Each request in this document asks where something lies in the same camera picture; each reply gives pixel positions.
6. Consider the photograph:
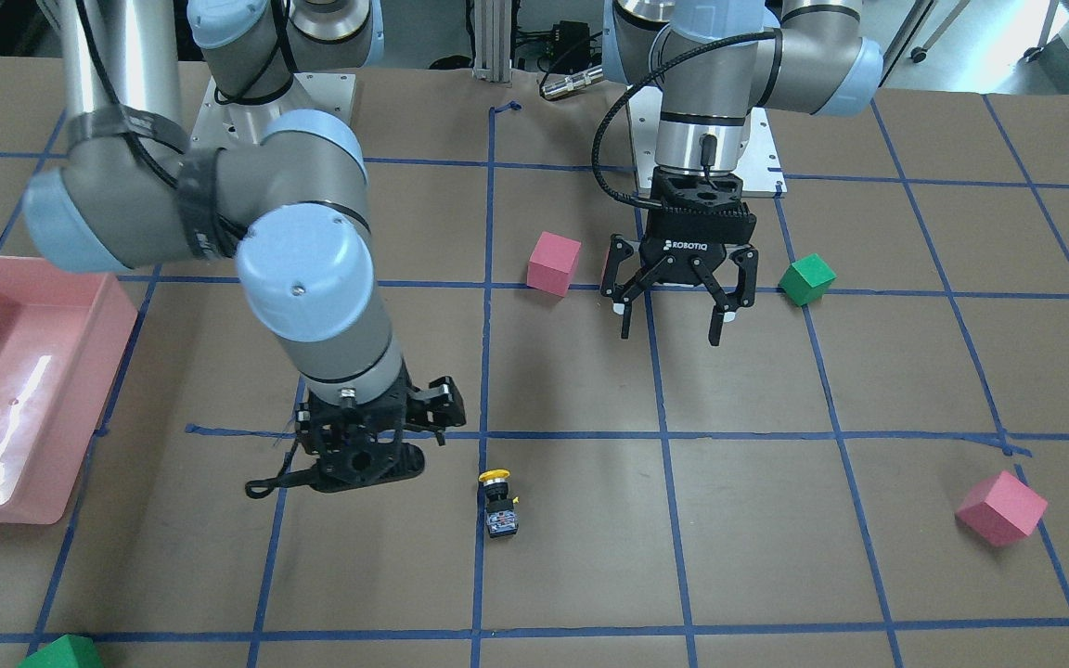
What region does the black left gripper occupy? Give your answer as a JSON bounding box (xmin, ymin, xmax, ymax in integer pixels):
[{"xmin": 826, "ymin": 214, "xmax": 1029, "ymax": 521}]
[{"xmin": 599, "ymin": 171, "xmax": 759, "ymax": 347}]

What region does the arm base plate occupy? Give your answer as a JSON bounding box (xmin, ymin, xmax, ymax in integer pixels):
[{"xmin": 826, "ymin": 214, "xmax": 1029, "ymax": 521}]
[
  {"xmin": 189, "ymin": 72, "xmax": 356, "ymax": 149},
  {"xmin": 626, "ymin": 87, "xmax": 786, "ymax": 199}
]

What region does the far green cube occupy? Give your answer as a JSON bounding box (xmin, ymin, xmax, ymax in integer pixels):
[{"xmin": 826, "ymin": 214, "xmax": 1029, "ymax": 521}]
[{"xmin": 778, "ymin": 253, "xmax": 837, "ymax": 307}]

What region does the pink cube front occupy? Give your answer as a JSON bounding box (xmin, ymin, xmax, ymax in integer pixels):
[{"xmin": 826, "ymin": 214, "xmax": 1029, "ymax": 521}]
[{"xmin": 955, "ymin": 472, "xmax": 1049, "ymax": 548}]

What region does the pink plastic tray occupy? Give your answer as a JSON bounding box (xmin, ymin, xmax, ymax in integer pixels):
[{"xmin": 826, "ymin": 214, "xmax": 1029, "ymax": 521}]
[{"xmin": 0, "ymin": 255, "xmax": 137, "ymax": 524}]

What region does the yellow push button switch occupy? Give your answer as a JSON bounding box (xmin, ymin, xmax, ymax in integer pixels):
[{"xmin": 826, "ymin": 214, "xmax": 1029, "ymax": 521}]
[{"xmin": 479, "ymin": 469, "xmax": 520, "ymax": 540}]

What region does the green cube near tray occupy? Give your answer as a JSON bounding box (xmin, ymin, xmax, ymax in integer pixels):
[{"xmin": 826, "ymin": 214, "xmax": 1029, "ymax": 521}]
[{"xmin": 18, "ymin": 635, "xmax": 105, "ymax": 668}]

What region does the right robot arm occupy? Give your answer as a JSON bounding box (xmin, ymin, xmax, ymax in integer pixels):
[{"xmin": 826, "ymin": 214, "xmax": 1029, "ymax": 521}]
[{"xmin": 24, "ymin": 1, "xmax": 466, "ymax": 498}]

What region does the pink foam cube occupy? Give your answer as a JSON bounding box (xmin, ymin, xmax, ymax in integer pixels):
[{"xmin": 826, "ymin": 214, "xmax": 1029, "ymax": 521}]
[{"xmin": 525, "ymin": 231, "xmax": 582, "ymax": 298}]

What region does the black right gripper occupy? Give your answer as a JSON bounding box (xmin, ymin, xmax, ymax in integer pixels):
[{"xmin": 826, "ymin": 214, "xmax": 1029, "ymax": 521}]
[{"xmin": 245, "ymin": 376, "xmax": 466, "ymax": 499}]

